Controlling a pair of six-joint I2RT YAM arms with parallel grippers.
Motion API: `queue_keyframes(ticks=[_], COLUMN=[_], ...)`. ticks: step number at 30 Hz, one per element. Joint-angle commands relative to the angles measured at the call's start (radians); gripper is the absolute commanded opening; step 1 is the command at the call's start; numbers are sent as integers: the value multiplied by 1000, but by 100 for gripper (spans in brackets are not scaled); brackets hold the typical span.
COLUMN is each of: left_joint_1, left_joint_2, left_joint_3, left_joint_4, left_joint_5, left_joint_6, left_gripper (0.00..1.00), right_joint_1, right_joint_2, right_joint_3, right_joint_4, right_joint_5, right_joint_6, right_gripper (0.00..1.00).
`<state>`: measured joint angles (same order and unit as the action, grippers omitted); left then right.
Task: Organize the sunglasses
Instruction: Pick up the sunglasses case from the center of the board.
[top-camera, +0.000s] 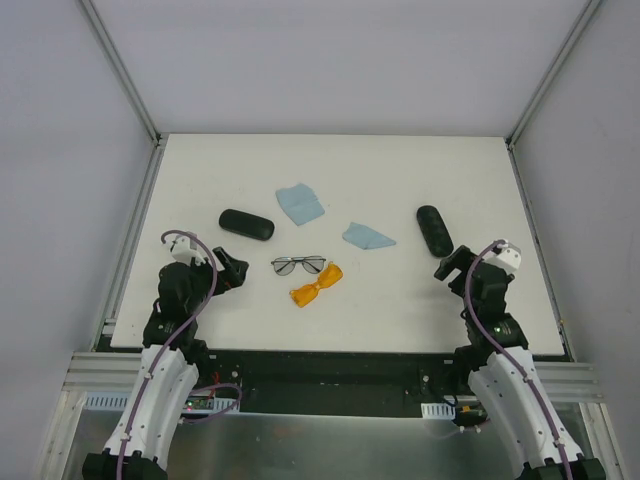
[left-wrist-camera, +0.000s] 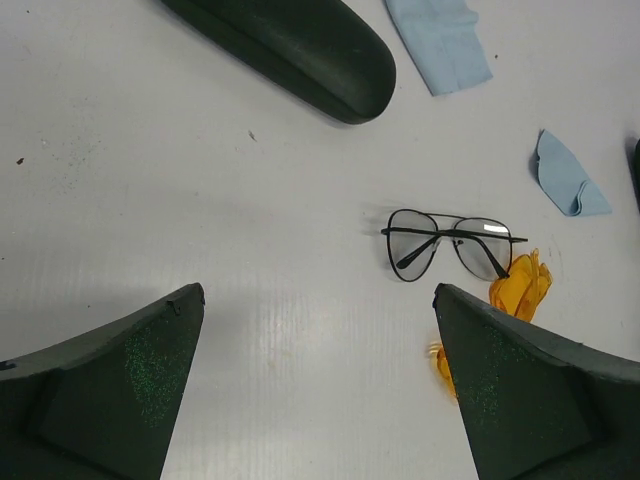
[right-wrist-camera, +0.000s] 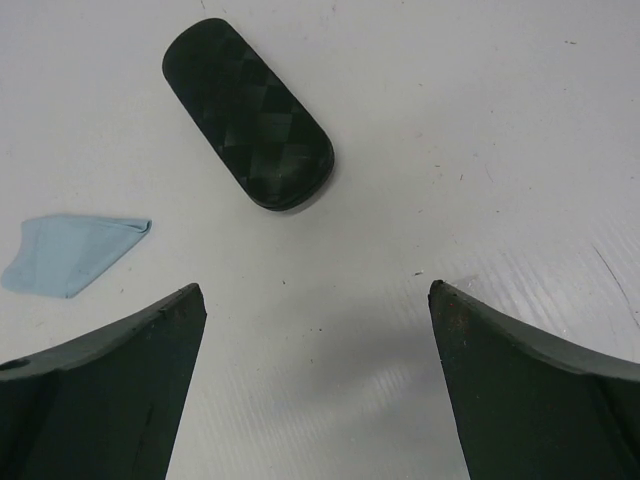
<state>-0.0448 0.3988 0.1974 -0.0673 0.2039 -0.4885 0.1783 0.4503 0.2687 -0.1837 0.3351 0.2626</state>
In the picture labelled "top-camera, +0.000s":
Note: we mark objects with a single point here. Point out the aluminium front rail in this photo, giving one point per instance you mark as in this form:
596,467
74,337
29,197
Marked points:
569,382

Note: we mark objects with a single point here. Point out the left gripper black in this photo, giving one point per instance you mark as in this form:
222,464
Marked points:
222,270

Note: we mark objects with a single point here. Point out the light blue cloth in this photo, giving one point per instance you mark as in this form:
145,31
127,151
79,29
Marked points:
299,203
366,238

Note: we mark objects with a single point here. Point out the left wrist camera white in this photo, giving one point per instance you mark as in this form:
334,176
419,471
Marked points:
184,247

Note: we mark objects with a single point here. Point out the right aluminium frame post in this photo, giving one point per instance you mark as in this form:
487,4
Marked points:
577,30

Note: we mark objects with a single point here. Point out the metal frame clear glasses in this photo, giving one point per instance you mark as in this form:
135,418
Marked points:
313,264

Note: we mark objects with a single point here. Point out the right white cable duct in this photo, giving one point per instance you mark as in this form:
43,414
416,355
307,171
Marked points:
438,411

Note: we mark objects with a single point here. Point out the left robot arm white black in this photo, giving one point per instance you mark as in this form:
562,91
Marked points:
175,365

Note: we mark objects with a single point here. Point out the orange safety glasses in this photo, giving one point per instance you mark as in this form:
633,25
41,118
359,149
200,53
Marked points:
305,294

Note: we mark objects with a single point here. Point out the light blue cloth right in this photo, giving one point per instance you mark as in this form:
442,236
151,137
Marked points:
366,238

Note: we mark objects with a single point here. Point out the black glasses case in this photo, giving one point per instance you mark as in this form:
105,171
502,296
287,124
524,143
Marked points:
434,231
246,224

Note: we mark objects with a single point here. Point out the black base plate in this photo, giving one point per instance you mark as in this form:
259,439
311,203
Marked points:
377,385

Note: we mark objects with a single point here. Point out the light blue cloth back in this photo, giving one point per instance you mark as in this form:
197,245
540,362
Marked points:
299,203

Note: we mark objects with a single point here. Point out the left white cable duct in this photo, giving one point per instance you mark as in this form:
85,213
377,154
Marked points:
107,400

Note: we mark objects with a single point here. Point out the white cable duct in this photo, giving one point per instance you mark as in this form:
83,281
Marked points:
438,411
107,400

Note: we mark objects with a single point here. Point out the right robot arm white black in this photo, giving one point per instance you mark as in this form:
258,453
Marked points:
498,367

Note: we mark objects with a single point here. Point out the aluminium frame post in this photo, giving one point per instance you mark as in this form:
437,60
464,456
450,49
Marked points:
577,30
119,69

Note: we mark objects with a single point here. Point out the left aluminium frame post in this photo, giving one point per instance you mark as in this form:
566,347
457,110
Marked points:
119,69

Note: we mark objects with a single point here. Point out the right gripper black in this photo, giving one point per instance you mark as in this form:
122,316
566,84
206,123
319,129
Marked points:
460,262

